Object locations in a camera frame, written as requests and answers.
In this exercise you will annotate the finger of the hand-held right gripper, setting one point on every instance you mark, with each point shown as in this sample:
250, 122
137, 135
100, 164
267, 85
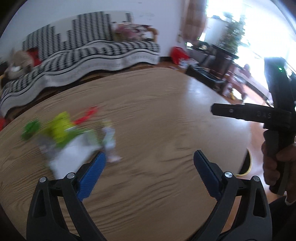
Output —
254, 113

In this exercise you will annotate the striped black white sofa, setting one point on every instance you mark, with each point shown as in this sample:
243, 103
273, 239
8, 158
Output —
81, 55

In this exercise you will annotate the black chair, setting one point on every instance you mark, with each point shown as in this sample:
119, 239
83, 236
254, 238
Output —
217, 67

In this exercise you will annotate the green potted plant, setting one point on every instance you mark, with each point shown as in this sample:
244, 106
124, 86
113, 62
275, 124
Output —
232, 34

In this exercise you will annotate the person's right forearm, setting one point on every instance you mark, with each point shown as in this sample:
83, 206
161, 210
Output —
284, 220

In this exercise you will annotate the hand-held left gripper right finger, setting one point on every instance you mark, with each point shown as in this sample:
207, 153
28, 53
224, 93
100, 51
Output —
207, 176

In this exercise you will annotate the brown spotted plush toy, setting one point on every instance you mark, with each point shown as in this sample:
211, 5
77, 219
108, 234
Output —
18, 63

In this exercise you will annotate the green toy car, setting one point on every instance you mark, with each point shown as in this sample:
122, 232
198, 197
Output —
31, 131

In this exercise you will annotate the person's right hand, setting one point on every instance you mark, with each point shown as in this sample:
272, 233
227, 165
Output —
269, 166

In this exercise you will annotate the black bin with yellow rim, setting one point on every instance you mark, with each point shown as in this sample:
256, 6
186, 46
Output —
247, 165

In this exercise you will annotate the silver foil packet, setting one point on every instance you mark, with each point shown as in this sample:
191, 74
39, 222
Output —
47, 148

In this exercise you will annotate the red bag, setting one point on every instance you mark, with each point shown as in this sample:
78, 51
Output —
179, 55

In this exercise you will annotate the wooden sofa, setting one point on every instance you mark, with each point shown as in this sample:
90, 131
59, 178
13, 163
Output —
153, 33

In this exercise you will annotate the beige curtain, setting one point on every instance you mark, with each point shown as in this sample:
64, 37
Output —
193, 20

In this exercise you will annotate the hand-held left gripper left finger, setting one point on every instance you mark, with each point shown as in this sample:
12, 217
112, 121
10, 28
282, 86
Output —
92, 178

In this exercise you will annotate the red snack packet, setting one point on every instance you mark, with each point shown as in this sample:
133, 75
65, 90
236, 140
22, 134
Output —
86, 115

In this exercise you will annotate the red cushion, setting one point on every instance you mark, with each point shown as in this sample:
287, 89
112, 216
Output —
34, 56

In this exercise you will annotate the floral cushion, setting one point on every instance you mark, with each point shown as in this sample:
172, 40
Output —
131, 30

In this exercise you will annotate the green snack packet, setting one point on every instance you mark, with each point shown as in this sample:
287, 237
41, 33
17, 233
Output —
61, 129

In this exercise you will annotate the white papers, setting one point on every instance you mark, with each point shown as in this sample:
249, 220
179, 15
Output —
188, 63

